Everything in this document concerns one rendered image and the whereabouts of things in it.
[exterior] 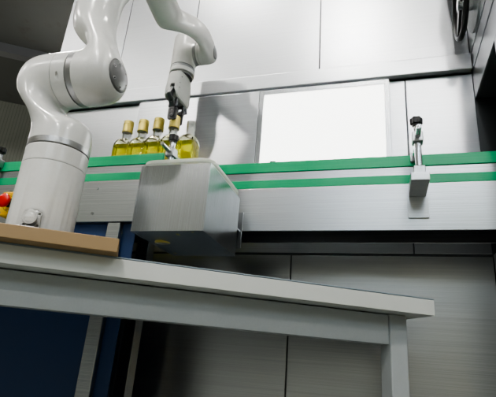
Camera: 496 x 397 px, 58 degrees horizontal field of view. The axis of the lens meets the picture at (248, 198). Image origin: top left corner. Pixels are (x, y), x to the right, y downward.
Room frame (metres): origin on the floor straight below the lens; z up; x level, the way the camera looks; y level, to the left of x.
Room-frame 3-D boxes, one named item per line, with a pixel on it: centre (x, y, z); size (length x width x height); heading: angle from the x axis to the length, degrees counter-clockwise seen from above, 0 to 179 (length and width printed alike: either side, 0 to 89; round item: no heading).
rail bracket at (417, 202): (0.96, -0.40, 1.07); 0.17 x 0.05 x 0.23; 163
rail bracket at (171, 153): (1.15, 0.21, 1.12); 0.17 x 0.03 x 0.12; 163
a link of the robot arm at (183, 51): (1.29, 0.26, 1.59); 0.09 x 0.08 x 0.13; 74
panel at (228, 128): (1.36, 0.00, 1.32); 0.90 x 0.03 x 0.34; 73
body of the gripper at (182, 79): (1.30, 0.26, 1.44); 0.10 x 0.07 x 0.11; 163
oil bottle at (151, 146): (1.32, 0.31, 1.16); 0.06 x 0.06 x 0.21; 72
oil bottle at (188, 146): (1.28, 0.20, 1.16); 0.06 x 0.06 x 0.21; 73
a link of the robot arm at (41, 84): (0.84, 0.42, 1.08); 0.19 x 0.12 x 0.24; 74
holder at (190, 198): (1.05, 0.13, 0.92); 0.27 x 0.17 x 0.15; 163
